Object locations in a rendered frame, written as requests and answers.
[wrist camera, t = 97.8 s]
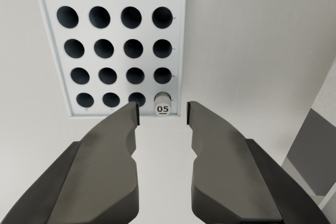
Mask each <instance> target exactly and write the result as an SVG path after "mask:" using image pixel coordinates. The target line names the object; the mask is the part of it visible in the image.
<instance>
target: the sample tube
mask: <svg viewBox="0 0 336 224"><path fill-rule="evenodd" d="M171 111H172V103H171V99H170V95H169V94H168V93H166V92H159V93H157V94H156V95H155V100H154V112H155V113H156V114H157V115H158V116H160V117H166V116H168V115H169V114H170V113H171Z"/></svg>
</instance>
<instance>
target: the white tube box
mask: <svg viewBox="0 0 336 224"><path fill-rule="evenodd" d="M38 4H39V8H40V12H41V15H42V19H43V23H44V27H45V30H46V34H47V38H48V42H49V45H50V49H51V53H52V57H53V60H54V64H55V68H56V72H57V75H58V79H59V83H60V87H61V90H62V94H63V98H64V102H65V105H66V109H67V113H68V116H69V119H105V118H106V117H108V116H109V115H111V114H112V113H114V112H115V111H117V110H118V109H120V108H121V107H123V106H124V105H126V104H127V103H129V102H139V118H140V119H146V118H180V117H181V116H180V114H181V96H182V75H183V54H184V33H185V12H186V0H38ZM160 92H165V93H168V94H169V96H170V100H171V107H172V109H171V112H170V114H169V115H167V116H163V117H162V116H158V115H157V114H156V113H155V111H154V102H155V99H156V94H158V93H160Z"/></svg>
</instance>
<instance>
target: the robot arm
mask: <svg viewBox="0 0 336 224"><path fill-rule="evenodd" d="M186 125H189V127H190V128H191V129H192V140H191V148H192V150H193V151H194V152H195V154H196V156H197V157H196V158H195V160H194V161H193V170H192V180H191V209H192V212H193V214H194V215H195V216H196V217H197V218H199V219H200V220H201V221H203V222H204V223H205V224H331V223H330V222H329V220H328V219H327V217H326V216H325V215H324V213H323V212H322V211H321V209H320V208H319V207H318V205H317V204H316V203H315V202H314V201H313V199H312V198H311V197H310V196H309V195H308V194H307V193H306V191H305V190H304V189H303V188H302V187H301V186H300V185H299V184H298V183H297V182H296V181H295V180H294V179H293V178H292V177H291V176H290V175H289V174H288V173H287V172H286V171H285V170H284V169H283V168H282V167H281V166H280V165H279V164H278V163H277V162H276V161H275V160H274V159H273V158H272V157H271V156H270V155H269V154H268V153H267V152H266V151H265V150H264V149H263V148H262V147H261V146H260V145H259V144H258V143H257V142H256V141H254V140H253V139H252V138H245V137H244V136H243V135H242V134H241V133H240V132H239V131H238V130H237V129H236V128H235V127H234V126H233V125H232V124H230V123H229V122H228V121H226V120H225V119H224V118H222V117H221V116H219V115H218V114H216V113H214V112H213V111H211V110H210V109H208V108H206V107H205V106H203V105H202V104H200V103H199V102H197V101H189V102H188V101H187V104H186ZM138 126H140V110H139V102H135V101H131V102H129V103H127V104H126V105H124V106H123V107H121V108H120V109H118V110H117V111H115V112H114V113H112V114H110V115H109V116H107V117H106V118H105V119H103V120H102V121H100V122H99V123H98V124H97V125H95V126H94V127H93V128H92V129H91V130H90V131H89V132H88V133H87V134H86V135H85V136H84V137H83V138H82V139H81V140H80V141H73V142H72V143H71V144H70V145H69V146H68V147H67V148H66V149H65V151H64V152H63V153H62V154H61V155H60V156H59V157H58V158H57V159H56V160H55V161H54V162H53V163H52V164H51V165H50V166H49V167H48V168H47V169H46V170H45V171H44V172H43V174H42V175H41V176H40V177H39V178H38V179H37V180H36V181H35V182H34V183H33V184H32V185H31V186H30V187H29V188H28V189H27V190H26V191H25V192H24V194H23V195H22V196H21V197H20V198H19V199H18V200H17V202H16V203H15V204H14V205H13V207H12V208H11V209H10V210H9V212H8V213H7V214H6V216H5V217H4V218H3V220H2V221H1V223H0V224H129V223H130V222H131V221H132V220H134V219H135V218H136V216H137V215H138V213H139V184H138V172H137V163H136V161H135V160H134V159H133V158H132V155H133V153H134V152H135V150H136V148H137V146H136V134H135V129H136V128H137V127H138Z"/></svg>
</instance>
